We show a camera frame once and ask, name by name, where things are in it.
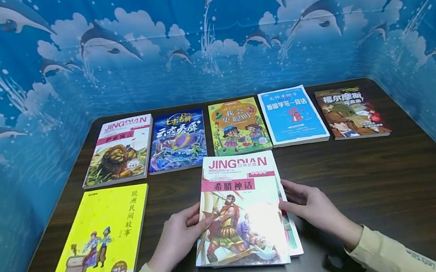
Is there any person's left hand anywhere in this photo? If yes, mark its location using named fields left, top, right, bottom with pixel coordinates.
left=139, top=200, right=224, bottom=272

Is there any lion cover book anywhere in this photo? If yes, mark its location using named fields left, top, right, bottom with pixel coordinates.
left=72, top=113, right=163, bottom=190

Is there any light blue cover book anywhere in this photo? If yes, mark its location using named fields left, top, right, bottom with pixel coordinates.
left=257, top=82, right=331, bottom=151

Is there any warrior cover book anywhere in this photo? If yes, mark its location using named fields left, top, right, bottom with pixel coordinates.
left=178, top=145, right=296, bottom=272

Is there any person's right forearm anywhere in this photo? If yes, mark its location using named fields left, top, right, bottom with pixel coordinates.
left=341, top=213, right=436, bottom=272

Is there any blue fantasy cover book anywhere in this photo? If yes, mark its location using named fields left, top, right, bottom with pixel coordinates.
left=139, top=107, right=212, bottom=176

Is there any brown detective cover book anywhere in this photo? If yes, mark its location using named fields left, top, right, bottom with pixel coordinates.
left=314, top=80, right=392, bottom=147

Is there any yellow cover book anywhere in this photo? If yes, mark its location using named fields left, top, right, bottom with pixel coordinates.
left=21, top=181, right=163, bottom=272

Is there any person's right hand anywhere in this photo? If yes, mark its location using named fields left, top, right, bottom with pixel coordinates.
left=275, top=168, right=367, bottom=261

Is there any green cartoon children cover book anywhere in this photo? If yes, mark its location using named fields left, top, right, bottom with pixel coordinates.
left=206, top=95, right=273, bottom=159

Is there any white book with colourful cover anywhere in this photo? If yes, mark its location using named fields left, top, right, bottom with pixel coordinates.
left=269, top=148, right=305, bottom=259

